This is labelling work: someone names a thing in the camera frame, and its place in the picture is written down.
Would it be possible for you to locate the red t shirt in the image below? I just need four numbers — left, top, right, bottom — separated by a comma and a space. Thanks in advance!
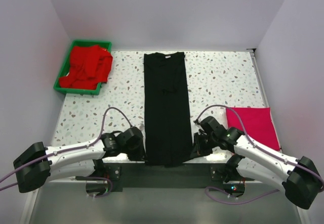
59, 44, 113, 90

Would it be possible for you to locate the folded magenta t shirt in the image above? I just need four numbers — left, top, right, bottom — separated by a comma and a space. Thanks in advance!
232, 107, 280, 151

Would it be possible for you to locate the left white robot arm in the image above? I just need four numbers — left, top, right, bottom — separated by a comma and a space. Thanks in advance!
13, 126, 144, 193

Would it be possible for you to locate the green plastic tray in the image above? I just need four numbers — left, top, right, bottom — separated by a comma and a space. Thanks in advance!
54, 39, 112, 95

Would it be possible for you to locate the black t shirt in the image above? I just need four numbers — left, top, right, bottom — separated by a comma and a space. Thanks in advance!
143, 52, 192, 166

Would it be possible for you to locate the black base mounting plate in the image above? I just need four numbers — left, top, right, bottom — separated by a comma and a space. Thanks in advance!
76, 163, 242, 193

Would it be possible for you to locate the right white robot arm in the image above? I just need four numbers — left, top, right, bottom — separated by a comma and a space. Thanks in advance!
194, 116, 323, 210

